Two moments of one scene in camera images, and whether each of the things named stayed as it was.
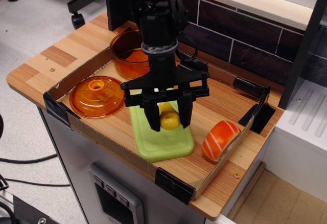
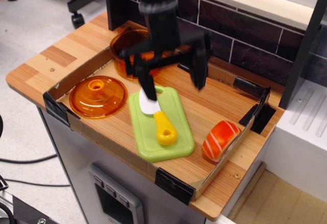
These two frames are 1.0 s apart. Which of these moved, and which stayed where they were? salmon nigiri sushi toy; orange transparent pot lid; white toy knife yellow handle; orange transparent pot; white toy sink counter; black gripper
Moved: black gripper; white toy knife yellow handle
Stayed: white toy sink counter; orange transparent pot lid; orange transparent pot; salmon nigiri sushi toy
